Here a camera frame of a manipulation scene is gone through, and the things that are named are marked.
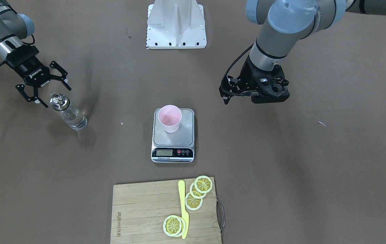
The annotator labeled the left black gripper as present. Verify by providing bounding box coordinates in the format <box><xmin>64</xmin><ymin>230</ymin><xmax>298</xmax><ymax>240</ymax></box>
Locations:
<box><xmin>219</xmin><ymin>57</ymin><xmax>290</xmax><ymax>105</ymax></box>

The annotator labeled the white pedestal column base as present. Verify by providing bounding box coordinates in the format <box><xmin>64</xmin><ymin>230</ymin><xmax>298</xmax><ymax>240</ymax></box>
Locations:
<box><xmin>146</xmin><ymin>0</ymin><xmax>207</xmax><ymax>49</ymax></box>

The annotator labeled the pink plastic cup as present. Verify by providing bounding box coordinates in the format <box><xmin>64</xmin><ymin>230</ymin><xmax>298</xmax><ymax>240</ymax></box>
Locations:
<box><xmin>157</xmin><ymin>105</ymin><xmax>182</xmax><ymax>133</ymax></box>

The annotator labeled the lemon slice middle stack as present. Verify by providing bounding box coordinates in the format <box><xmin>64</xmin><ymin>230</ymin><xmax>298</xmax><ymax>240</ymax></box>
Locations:
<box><xmin>190</xmin><ymin>182</ymin><xmax>207</xmax><ymax>199</ymax></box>

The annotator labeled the bamboo cutting board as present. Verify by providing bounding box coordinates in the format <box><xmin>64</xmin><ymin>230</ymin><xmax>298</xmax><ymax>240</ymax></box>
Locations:
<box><xmin>110</xmin><ymin>180</ymin><xmax>224</xmax><ymax>244</ymax></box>

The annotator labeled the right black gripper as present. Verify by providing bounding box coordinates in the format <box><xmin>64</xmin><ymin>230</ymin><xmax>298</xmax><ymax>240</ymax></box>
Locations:
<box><xmin>6</xmin><ymin>44</ymin><xmax>72</xmax><ymax>108</ymax></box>

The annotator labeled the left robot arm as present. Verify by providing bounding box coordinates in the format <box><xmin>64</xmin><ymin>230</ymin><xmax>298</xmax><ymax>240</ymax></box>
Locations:
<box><xmin>219</xmin><ymin>0</ymin><xmax>386</xmax><ymax>104</ymax></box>

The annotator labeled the yellow plastic knife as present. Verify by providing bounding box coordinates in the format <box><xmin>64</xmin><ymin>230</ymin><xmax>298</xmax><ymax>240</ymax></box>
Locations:
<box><xmin>178</xmin><ymin>180</ymin><xmax>190</xmax><ymax>239</ymax></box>

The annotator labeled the lemon slice lone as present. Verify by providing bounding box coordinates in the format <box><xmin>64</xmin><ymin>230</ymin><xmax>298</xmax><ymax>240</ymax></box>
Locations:
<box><xmin>163</xmin><ymin>215</ymin><xmax>187</xmax><ymax>237</ymax></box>

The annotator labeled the clear glass sauce bottle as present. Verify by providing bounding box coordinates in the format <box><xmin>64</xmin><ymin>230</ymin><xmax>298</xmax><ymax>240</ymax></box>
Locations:
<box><xmin>50</xmin><ymin>92</ymin><xmax>88</xmax><ymax>131</ymax></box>

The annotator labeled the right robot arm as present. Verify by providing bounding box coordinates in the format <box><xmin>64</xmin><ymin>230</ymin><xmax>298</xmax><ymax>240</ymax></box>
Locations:
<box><xmin>0</xmin><ymin>0</ymin><xmax>71</xmax><ymax>106</ymax></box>

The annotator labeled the digital kitchen scale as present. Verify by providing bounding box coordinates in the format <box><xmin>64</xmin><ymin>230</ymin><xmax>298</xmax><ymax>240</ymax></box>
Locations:
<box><xmin>151</xmin><ymin>108</ymin><xmax>195</xmax><ymax>163</ymax></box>

